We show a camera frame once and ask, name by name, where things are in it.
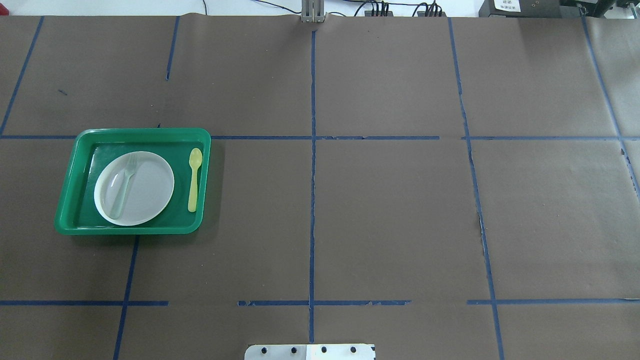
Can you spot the white round plate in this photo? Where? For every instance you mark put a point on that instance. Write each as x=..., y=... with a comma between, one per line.
x=149, y=192

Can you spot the green plastic tray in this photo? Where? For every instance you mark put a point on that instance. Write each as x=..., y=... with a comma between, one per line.
x=94, y=149

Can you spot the black power strip right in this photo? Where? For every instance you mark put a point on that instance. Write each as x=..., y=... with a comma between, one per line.
x=429, y=10

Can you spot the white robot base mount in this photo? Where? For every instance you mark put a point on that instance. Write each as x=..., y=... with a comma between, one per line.
x=331, y=351

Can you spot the black power strip left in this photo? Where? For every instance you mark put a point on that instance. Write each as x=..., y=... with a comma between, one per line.
x=379, y=9

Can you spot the black box with label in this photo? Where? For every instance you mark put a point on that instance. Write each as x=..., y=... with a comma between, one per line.
x=544, y=9

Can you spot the grey aluminium profile post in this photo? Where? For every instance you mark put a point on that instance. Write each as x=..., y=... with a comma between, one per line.
x=313, y=11

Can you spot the black power strip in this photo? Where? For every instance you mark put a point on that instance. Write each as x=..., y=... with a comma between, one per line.
x=379, y=9
x=429, y=10

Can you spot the yellow plastic spoon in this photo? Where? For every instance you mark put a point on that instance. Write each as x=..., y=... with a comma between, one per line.
x=195, y=163

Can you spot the clear plastic fork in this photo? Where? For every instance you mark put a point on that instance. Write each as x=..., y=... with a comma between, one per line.
x=127, y=175

